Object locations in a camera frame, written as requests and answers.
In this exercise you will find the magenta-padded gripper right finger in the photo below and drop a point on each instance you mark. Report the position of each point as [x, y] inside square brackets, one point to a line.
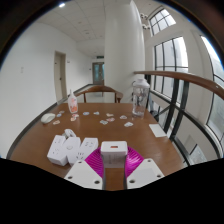
[145, 173]

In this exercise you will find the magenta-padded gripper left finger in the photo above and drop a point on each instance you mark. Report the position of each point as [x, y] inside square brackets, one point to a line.
[83, 174]

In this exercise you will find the white charger block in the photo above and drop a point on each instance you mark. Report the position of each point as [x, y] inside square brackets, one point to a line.
[114, 155]

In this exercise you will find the white paper card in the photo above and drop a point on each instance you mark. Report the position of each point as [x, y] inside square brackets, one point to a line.
[157, 130]

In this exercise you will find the small colourful sticker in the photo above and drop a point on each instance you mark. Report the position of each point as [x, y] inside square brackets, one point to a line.
[73, 119]
[86, 113]
[56, 122]
[104, 122]
[123, 117]
[110, 119]
[61, 112]
[96, 113]
[109, 115]
[128, 124]
[59, 115]
[75, 115]

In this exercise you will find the white computer mouse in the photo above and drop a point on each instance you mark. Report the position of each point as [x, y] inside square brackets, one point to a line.
[48, 118]

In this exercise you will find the white orange-labelled squeeze bottle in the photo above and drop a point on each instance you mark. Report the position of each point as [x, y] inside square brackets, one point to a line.
[72, 105]

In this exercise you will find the clear plastic shaker bottle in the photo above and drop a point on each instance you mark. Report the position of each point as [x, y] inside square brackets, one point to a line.
[140, 98]

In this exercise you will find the brown wooden chair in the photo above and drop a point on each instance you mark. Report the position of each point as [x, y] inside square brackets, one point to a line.
[100, 88]

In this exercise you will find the beige room door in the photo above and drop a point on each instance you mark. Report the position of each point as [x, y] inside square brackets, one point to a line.
[60, 76]

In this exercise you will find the glazed double door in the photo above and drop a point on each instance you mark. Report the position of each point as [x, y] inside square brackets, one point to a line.
[98, 73]

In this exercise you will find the wood-topped black railing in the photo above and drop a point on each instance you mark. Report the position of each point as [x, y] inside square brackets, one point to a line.
[180, 77]

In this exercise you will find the green exit sign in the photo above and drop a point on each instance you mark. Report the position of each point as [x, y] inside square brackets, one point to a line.
[99, 57]

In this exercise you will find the tall black-framed window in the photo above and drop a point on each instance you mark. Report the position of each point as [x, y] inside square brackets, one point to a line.
[170, 55]

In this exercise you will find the arched upper window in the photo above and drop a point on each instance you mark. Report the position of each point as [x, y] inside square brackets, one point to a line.
[161, 20]

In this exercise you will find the round ceiling light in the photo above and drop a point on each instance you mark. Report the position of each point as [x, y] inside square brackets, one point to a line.
[62, 5]

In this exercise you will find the large glass window wall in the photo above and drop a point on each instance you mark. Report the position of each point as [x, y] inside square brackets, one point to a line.
[216, 106]

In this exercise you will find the white wall switch plate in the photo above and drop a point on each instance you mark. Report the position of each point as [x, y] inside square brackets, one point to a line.
[21, 70]

